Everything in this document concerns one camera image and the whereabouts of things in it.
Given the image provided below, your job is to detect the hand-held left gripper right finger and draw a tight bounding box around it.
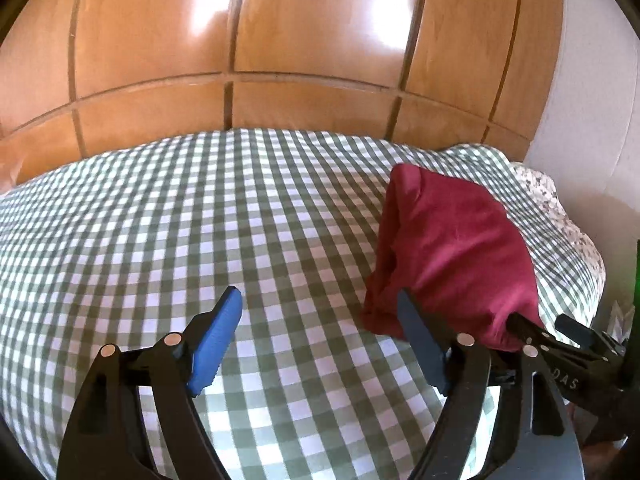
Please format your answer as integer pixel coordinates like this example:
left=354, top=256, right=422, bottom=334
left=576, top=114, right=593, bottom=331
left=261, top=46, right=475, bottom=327
left=397, top=287, right=583, bottom=480

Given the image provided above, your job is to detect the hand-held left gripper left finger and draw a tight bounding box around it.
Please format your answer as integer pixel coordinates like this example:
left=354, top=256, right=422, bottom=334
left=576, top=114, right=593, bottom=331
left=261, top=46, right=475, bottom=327
left=56, top=285, right=244, bottom=480

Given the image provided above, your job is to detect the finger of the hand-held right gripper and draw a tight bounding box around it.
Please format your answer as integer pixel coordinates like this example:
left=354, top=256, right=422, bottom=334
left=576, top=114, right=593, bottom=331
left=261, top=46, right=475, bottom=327
left=505, top=312, right=625, bottom=409
left=555, top=313, right=628, bottom=362

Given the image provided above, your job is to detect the dark red garment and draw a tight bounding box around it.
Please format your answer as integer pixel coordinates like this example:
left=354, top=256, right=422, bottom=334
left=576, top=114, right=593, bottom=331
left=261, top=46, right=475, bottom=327
left=361, top=162, right=546, bottom=353

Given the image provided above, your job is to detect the green checkered blanket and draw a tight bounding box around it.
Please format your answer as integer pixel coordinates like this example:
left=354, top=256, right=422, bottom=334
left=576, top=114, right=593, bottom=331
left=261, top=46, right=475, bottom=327
left=0, top=127, right=606, bottom=480

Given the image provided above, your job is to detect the floral bed sheet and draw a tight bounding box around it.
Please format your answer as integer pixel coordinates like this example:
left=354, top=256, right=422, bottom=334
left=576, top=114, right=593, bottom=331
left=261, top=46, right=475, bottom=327
left=510, top=160, right=608, bottom=306

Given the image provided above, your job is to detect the wooden panelled wardrobe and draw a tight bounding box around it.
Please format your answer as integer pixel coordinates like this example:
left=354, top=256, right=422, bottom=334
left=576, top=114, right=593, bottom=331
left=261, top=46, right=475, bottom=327
left=0, top=0, right=566, bottom=196

